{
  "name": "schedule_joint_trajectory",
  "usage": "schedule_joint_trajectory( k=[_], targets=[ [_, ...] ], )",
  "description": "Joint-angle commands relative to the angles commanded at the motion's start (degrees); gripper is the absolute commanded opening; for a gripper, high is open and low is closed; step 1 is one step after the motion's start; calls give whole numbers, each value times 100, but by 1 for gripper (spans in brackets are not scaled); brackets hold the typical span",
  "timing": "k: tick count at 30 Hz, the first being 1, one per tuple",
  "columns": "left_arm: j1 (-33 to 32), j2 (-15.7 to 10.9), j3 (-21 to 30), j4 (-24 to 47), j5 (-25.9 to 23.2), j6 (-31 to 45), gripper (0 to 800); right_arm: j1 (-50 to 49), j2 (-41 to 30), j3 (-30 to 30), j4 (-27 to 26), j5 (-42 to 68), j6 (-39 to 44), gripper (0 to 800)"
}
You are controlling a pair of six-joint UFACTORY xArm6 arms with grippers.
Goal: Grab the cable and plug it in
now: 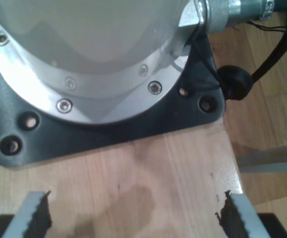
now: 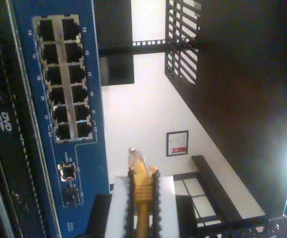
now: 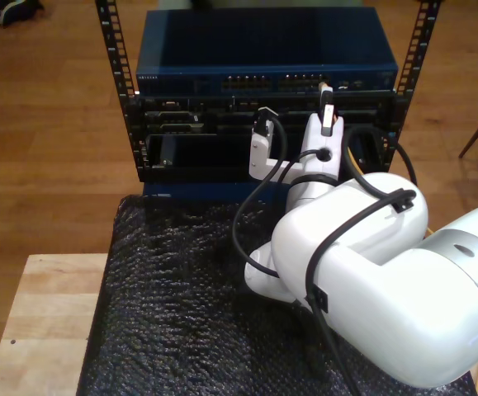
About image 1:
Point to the black round plug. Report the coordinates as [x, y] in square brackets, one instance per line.
[235, 81]

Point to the grey metal beam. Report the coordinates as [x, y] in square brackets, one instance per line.
[269, 161]

